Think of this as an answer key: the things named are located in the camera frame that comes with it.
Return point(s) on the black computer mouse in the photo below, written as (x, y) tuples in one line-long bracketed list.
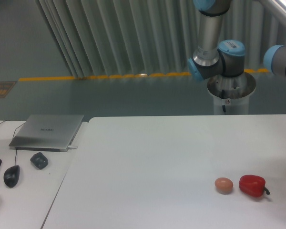
[(11, 176)]

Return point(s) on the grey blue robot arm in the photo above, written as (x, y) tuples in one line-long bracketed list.
[(226, 58)]

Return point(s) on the red bell pepper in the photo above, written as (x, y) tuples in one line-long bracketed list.
[(254, 186)]

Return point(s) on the small black case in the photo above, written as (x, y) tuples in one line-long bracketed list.
[(39, 160)]

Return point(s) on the silver closed laptop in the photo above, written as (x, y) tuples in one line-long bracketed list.
[(47, 132)]

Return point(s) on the brown egg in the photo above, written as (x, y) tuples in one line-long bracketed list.
[(224, 185)]

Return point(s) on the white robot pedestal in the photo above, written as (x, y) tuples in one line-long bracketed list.
[(231, 96)]

